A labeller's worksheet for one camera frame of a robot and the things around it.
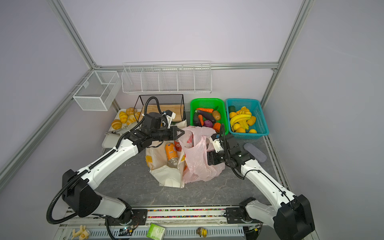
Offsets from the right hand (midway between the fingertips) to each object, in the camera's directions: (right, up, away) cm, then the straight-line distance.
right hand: (209, 156), depth 81 cm
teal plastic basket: (+38, +32, +37) cm, 62 cm away
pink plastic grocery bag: (-7, +8, -7) cm, 13 cm away
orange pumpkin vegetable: (+7, +16, +21) cm, 27 cm away
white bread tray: (-68, +6, +23) cm, 72 cm away
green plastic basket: (+4, +35, +39) cm, 52 cm away
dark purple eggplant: (+1, +24, +32) cm, 40 cm away
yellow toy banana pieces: (-60, -33, -13) cm, 69 cm away
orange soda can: (-22, 0, +9) cm, 24 cm away
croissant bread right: (-56, +24, +32) cm, 68 cm away
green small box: (-26, -33, -12) cm, 43 cm away
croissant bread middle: (-64, +23, +34) cm, 77 cm away
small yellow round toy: (-3, -32, -13) cm, 35 cm away
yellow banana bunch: (+25, +23, +25) cm, 42 cm away
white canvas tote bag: (-29, 0, -1) cm, 29 cm away
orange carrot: (0, +29, +38) cm, 48 cm away
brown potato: (+8, +25, +31) cm, 40 cm away
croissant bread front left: (-67, +18, +29) cm, 75 cm away
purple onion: (+1, +18, +25) cm, 31 cm away
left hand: (-13, +12, -6) cm, 19 cm away
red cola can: (-19, +4, +11) cm, 22 cm away
